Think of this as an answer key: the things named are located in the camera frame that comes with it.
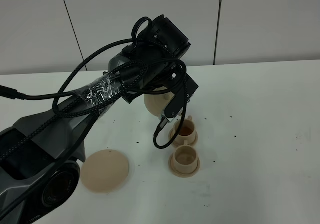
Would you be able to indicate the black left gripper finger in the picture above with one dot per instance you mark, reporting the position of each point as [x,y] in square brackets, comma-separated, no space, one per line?
[129,98]

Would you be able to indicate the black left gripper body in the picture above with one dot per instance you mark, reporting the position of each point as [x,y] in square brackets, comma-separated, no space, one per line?
[160,77]

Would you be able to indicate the beige ceramic teapot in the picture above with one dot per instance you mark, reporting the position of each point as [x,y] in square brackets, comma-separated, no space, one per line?
[155,104]

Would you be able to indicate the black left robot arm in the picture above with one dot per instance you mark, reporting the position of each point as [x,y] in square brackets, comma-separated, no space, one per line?
[39,154]

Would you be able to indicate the beige round teapot tray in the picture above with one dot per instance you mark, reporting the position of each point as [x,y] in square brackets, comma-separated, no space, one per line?
[104,171]

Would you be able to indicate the far beige saucer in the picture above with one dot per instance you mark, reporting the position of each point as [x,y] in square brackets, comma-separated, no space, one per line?
[189,140]

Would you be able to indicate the beige saucer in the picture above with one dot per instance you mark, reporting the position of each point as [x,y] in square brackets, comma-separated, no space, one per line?
[183,170]
[189,140]

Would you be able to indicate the far beige teacup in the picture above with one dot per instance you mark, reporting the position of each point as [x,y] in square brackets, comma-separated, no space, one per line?
[188,127]

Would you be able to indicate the beige teacup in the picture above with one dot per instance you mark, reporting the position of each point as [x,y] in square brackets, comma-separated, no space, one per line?
[188,127]
[186,154]

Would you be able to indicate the near beige saucer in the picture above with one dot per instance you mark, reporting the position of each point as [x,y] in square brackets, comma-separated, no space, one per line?
[183,170]

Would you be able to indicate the near beige teacup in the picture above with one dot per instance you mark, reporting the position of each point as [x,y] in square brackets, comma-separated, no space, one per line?
[186,154]

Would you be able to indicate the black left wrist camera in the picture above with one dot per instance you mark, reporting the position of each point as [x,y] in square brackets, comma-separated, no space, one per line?
[176,104]

